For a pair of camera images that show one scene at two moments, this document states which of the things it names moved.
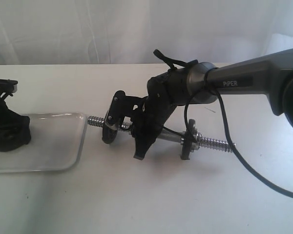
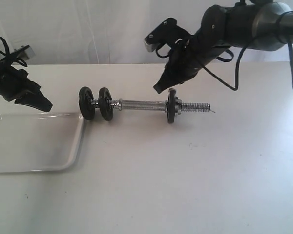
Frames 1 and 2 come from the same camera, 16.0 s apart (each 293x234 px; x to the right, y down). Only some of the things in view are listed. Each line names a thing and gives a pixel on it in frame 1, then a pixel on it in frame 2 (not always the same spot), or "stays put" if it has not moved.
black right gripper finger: [143, 142] -> [167, 80]
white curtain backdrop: [31, 32] stays put
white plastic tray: [55, 145] stays put
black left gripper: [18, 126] -> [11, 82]
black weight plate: [6, 139] -> [85, 99]
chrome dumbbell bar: [199, 142] -> [144, 106]
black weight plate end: [109, 133] -> [105, 104]
